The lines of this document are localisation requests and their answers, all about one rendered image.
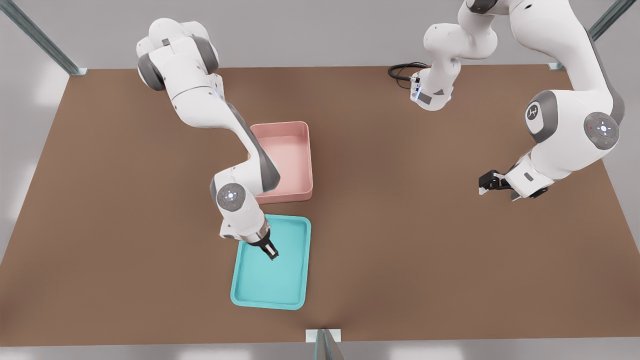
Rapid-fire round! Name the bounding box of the pale blue-green tray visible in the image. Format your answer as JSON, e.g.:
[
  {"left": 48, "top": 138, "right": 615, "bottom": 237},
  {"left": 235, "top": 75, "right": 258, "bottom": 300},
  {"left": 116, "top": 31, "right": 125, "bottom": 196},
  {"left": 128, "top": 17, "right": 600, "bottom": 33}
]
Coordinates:
[{"left": 230, "top": 214, "right": 312, "bottom": 311}]

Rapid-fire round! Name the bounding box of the pink box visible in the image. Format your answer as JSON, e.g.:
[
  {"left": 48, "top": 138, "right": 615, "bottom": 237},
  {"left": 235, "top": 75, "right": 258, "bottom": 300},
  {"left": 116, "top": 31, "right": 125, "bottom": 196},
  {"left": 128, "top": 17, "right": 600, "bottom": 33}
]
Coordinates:
[{"left": 248, "top": 120, "right": 315, "bottom": 205}]

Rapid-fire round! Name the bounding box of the silver frame post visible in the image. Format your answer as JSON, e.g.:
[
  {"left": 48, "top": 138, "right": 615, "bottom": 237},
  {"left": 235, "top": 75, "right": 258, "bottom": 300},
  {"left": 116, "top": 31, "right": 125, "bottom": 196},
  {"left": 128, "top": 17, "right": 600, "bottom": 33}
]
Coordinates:
[
  {"left": 305, "top": 328, "right": 346, "bottom": 360},
  {"left": 0, "top": 0, "right": 89, "bottom": 77},
  {"left": 547, "top": 0, "right": 640, "bottom": 72}
]

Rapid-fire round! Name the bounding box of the black cable loop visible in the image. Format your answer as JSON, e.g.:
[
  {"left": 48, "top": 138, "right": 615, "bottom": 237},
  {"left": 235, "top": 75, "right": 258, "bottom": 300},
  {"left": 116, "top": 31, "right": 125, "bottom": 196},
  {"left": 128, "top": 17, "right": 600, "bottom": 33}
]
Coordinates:
[{"left": 387, "top": 62, "right": 431, "bottom": 91}]

